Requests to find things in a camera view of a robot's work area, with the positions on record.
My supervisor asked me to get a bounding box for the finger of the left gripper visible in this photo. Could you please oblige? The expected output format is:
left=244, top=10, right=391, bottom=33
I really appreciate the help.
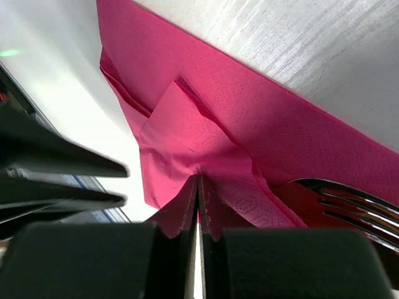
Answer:
left=1, top=177, right=126, bottom=230
left=1, top=105, right=128, bottom=178

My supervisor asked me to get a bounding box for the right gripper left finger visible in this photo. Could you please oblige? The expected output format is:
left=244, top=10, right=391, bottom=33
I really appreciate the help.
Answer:
left=1, top=176, right=198, bottom=298

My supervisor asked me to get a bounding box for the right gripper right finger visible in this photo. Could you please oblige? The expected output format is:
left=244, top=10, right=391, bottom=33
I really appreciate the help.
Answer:
left=198, top=176, right=393, bottom=298

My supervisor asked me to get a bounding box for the silver fork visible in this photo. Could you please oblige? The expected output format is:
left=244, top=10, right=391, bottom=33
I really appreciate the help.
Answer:
left=286, top=178, right=398, bottom=253

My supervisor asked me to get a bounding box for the magenta paper napkin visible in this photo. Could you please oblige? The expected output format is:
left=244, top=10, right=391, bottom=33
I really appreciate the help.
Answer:
left=97, top=1, right=398, bottom=227

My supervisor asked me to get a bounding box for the aluminium mounting rail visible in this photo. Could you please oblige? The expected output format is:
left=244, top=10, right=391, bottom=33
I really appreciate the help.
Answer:
left=1, top=64, right=130, bottom=223

